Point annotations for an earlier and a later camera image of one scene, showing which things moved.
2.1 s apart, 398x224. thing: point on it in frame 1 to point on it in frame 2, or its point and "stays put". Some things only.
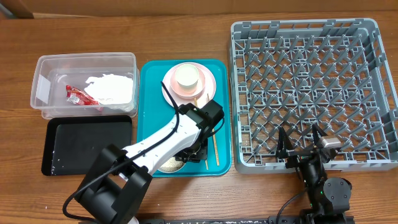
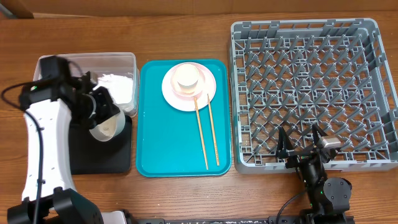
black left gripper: [203, 153] to [109, 107]
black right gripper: [285, 149] stays put
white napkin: [110, 89] stays put
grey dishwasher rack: [294, 74] stays put
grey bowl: [171, 165] to [109, 129]
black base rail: [275, 220] stays put
